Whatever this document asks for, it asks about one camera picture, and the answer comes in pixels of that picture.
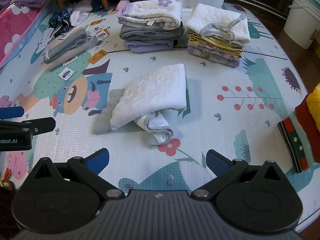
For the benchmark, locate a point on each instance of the yellow folded garment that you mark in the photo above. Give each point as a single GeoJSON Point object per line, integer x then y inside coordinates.
{"type": "Point", "coordinates": [220, 45]}

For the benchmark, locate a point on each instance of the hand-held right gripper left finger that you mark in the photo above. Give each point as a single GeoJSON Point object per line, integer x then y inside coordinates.
{"type": "Point", "coordinates": [98, 159]}

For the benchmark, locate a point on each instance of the white crumpled cloth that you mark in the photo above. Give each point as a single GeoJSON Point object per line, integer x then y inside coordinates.
{"type": "Point", "coordinates": [78, 17]}

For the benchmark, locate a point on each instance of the grey folded sweater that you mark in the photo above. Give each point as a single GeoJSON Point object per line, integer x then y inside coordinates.
{"type": "Point", "coordinates": [66, 43]}

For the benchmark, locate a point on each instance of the beige folded sweater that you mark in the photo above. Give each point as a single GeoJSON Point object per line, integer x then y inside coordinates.
{"type": "Point", "coordinates": [72, 56]}

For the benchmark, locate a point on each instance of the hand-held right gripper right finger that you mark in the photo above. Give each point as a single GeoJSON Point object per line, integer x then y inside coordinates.
{"type": "Point", "coordinates": [217, 162]}

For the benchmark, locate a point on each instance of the printed play mat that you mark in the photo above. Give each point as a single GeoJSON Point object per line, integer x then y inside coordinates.
{"type": "Point", "coordinates": [225, 135]}

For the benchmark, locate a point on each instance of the dark blue cloth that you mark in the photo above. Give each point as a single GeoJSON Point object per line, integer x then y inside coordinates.
{"type": "Point", "coordinates": [97, 5]}

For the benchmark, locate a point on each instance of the scattered playing cards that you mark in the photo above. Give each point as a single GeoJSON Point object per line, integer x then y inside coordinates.
{"type": "Point", "coordinates": [100, 35]}

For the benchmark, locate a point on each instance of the pink floral blanket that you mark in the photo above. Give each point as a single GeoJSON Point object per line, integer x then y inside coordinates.
{"type": "Point", "coordinates": [15, 30]}

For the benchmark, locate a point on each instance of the small white garment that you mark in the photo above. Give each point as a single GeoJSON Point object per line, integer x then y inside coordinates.
{"type": "Point", "coordinates": [45, 38]}

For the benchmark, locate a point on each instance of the grey folded garment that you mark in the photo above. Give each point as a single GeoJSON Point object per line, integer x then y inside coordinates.
{"type": "Point", "coordinates": [150, 33]}

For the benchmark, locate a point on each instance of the white plastic bucket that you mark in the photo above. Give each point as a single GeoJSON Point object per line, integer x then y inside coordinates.
{"type": "Point", "coordinates": [303, 17]}

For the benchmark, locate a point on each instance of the orange paper card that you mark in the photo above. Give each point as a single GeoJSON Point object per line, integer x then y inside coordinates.
{"type": "Point", "coordinates": [98, 56]}
{"type": "Point", "coordinates": [96, 22]}

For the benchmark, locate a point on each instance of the purple patterned folded garment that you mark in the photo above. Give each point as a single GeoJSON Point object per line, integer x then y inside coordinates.
{"type": "Point", "coordinates": [215, 56]}

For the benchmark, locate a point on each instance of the pile of pastel socks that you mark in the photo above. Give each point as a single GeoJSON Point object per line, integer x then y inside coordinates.
{"type": "Point", "coordinates": [152, 11]}

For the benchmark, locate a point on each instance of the yellow folded cloth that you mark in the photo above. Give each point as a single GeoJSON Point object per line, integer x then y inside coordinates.
{"type": "Point", "coordinates": [315, 105]}

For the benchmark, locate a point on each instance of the navy polka dot cloth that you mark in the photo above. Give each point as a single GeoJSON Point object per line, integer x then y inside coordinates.
{"type": "Point", "coordinates": [58, 22]}

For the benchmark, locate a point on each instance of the striped green red black cloth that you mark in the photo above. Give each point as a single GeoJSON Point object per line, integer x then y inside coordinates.
{"type": "Point", "coordinates": [297, 145]}

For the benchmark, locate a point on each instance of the white quilted garment grey trim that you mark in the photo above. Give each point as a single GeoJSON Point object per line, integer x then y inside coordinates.
{"type": "Point", "coordinates": [217, 21]}
{"type": "Point", "coordinates": [150, 92]}

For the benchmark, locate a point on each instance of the pale pink cloth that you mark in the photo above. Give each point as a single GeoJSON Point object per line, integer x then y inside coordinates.
{"type": "Point", "coordinates": [83, 5]}

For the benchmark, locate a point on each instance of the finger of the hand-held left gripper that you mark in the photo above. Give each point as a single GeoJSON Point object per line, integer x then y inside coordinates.
{"type": "Point", "coordinates": [41, 125]}
{"type": "Point", "coordinates": [11, 113]}

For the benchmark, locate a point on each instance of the red folded cloth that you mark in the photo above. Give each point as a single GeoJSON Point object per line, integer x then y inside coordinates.
{"type": "Point", "coordinates": [303, 120]}

